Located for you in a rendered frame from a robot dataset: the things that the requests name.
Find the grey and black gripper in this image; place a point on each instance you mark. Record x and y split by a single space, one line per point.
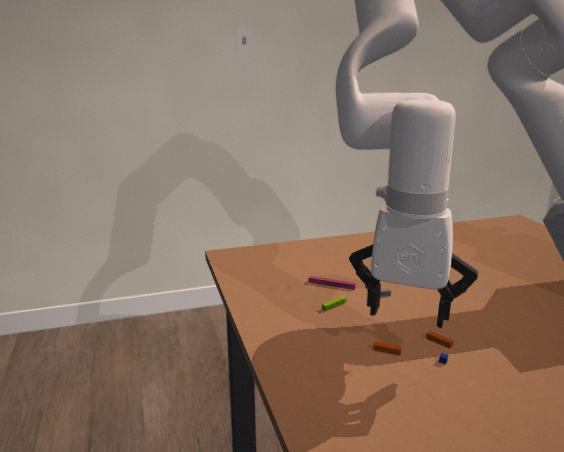
413 250

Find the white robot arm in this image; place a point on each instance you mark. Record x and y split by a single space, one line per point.
419 130

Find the orange rod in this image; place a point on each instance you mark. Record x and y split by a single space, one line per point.
441 340
387 348

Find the lime green rod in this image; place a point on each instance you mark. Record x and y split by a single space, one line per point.
334 303

